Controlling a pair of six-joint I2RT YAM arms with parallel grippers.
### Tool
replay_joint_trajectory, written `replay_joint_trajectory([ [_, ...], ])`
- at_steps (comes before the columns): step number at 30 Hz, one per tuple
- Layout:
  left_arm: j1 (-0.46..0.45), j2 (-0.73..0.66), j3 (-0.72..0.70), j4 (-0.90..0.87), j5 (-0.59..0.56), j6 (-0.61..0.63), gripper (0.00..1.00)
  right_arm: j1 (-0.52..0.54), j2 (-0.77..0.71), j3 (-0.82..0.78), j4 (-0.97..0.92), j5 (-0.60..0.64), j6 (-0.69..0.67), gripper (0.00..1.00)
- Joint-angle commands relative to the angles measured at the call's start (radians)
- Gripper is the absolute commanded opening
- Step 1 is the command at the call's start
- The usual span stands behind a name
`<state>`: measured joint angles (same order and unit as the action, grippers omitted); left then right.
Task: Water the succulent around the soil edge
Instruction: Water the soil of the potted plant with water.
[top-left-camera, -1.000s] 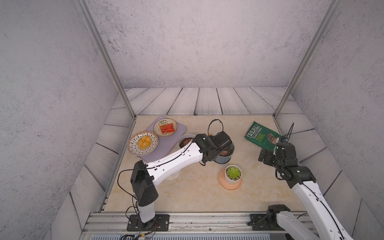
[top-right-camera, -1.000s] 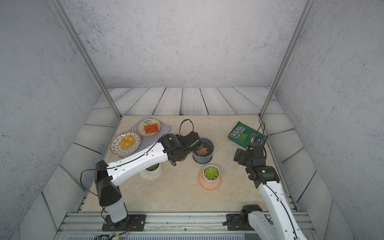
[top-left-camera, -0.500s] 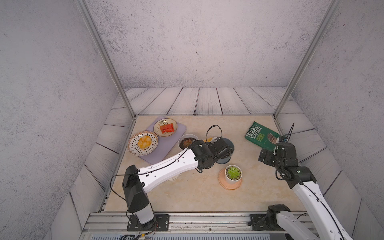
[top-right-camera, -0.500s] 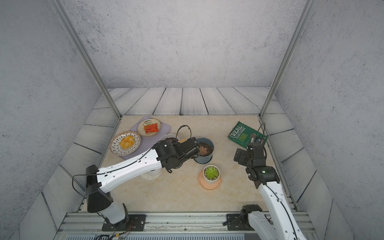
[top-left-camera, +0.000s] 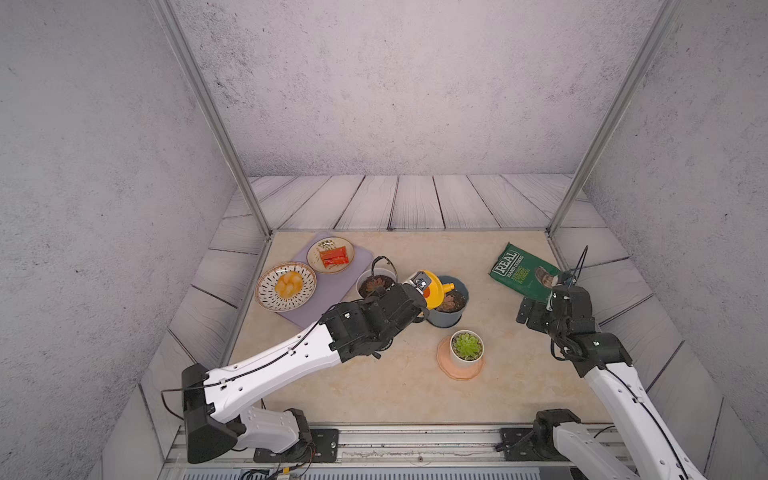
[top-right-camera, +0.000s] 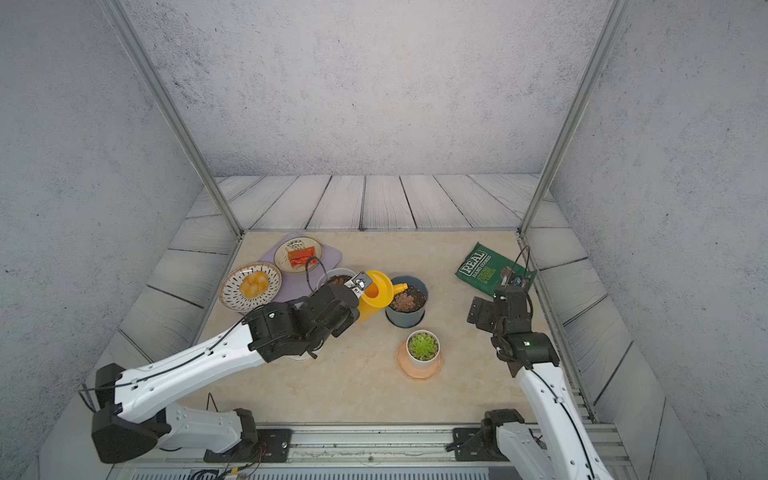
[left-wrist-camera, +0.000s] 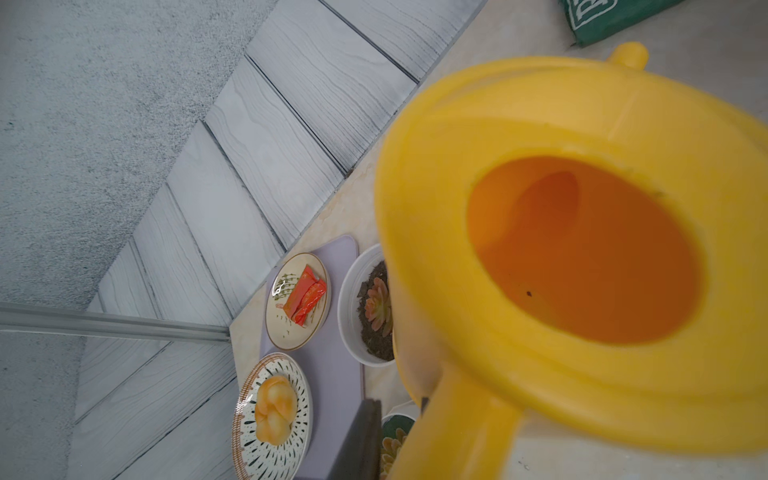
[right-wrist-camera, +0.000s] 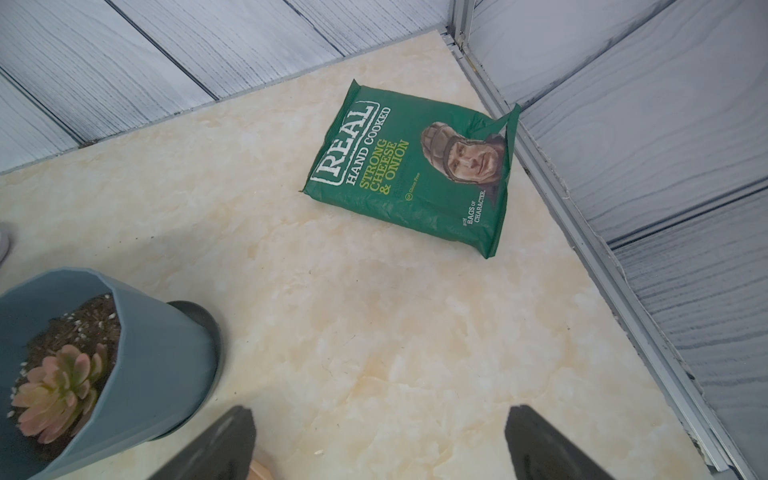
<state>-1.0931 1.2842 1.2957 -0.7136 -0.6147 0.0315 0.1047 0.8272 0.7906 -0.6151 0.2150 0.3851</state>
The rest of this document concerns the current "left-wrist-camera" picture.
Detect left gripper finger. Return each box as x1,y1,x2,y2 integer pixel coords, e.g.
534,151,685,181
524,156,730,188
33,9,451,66
327,399,382,480

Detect yellow watering can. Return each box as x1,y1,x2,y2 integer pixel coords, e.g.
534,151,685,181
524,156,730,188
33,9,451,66
374,42,767,479

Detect small white pot yellow-green succulent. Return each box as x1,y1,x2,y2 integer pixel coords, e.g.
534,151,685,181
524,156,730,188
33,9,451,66
379,401,420,480

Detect white pot dark succulent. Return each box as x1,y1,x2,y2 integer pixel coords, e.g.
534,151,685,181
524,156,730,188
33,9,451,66
338,244,394,367

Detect lavender placemat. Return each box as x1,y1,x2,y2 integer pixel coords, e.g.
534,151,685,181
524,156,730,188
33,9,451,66
288,235,364,479

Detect yellow dumplings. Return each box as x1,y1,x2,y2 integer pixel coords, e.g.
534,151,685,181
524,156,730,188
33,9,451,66
254,375,298,446

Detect white black striped plate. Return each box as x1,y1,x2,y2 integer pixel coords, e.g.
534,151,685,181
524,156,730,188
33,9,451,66
232,352,313,479

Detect beige plate with leaf pattern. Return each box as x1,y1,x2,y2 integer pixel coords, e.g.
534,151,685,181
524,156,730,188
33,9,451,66
265,253,332,351

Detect green chips bag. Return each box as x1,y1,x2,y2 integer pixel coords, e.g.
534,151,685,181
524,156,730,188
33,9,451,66
559,0,682,47

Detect left frame post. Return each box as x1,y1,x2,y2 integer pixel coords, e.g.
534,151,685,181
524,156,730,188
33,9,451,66
1,302,231,343

